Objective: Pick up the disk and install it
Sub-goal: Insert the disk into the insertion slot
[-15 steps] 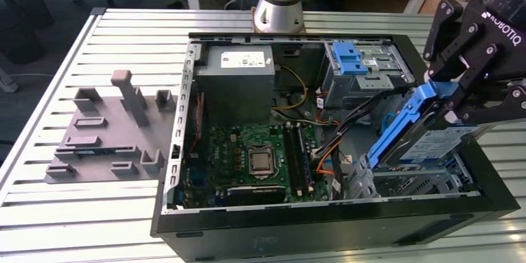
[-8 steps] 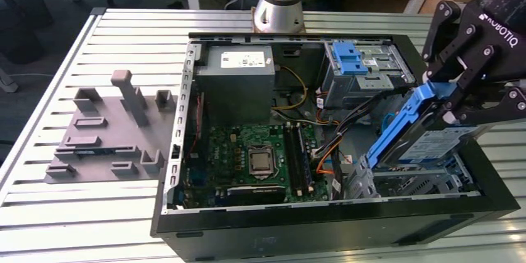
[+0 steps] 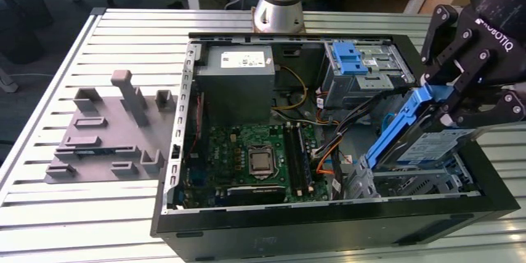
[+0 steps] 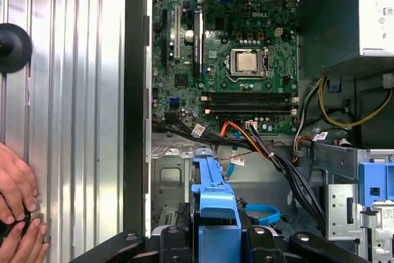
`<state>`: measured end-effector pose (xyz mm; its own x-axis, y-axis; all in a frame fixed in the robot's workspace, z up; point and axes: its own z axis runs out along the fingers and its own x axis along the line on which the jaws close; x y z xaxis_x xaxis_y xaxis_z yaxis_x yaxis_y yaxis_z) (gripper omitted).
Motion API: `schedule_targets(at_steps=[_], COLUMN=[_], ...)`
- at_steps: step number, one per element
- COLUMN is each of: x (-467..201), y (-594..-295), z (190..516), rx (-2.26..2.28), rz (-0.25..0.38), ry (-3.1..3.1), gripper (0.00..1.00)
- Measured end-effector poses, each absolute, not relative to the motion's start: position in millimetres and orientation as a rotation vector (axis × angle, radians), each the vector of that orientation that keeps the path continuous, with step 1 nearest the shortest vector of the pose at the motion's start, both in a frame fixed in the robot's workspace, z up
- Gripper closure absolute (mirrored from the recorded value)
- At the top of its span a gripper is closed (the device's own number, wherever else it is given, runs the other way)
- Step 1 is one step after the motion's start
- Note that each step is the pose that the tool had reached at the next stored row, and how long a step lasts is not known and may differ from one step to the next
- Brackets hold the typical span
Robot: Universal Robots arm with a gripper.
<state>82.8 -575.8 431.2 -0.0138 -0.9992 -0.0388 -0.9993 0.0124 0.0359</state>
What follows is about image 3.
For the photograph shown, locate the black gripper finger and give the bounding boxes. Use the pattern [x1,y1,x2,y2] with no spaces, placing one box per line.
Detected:
[437,89,526,129]
[420,4,492,113]

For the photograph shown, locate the hard disk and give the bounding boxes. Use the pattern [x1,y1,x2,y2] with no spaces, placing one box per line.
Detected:
[364,83,481,172]

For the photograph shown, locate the metal optical drive cage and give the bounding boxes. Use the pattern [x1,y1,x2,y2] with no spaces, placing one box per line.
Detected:
[321,41,416,110]

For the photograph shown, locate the blue plastic drive latch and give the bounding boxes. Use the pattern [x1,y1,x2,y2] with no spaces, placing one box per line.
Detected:
[332,42,368,76]

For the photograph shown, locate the RAM stick in slot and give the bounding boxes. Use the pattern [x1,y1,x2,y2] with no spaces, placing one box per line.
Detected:
[294,124,314,192]

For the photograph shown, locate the grey power supply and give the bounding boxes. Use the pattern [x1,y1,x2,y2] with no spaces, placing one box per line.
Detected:
[193,44,274,126]

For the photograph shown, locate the silver CPU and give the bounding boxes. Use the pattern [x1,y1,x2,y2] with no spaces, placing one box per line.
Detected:
[248,152,274,175]

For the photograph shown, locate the black graphics card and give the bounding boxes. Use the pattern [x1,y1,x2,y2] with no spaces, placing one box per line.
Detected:
[214,184,286,206]

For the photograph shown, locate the black PC case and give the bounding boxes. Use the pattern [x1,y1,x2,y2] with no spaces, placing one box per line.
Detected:
[149,31,520,262]

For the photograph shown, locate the green motherboard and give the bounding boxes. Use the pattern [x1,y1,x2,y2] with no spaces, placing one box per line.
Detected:
[184,123,329,207]

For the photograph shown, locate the grey parts rack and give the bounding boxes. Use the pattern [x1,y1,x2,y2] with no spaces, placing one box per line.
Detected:
[42,70,180,185]

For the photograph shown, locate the RAM stick on rack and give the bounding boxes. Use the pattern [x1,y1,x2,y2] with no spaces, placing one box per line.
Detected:
[73,148,114,155]

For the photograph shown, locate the black office chair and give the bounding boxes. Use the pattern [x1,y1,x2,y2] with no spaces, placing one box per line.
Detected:
[0,0,54,63]

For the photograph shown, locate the grey table foot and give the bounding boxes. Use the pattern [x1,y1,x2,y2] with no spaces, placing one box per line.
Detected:
[0,68,19,93]

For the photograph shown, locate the blue data wire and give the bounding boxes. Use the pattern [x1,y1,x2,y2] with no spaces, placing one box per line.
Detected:
[380,113,397,150]

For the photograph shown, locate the black cable bundle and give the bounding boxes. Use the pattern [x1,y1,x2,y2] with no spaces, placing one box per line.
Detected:
[324,87,411,165]

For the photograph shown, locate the yellow wire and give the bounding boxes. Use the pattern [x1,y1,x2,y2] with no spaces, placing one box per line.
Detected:
[270,65,308,111]

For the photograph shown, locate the orange wire bundle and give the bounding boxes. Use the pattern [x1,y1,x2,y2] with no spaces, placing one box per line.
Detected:
[313,147,344,180]

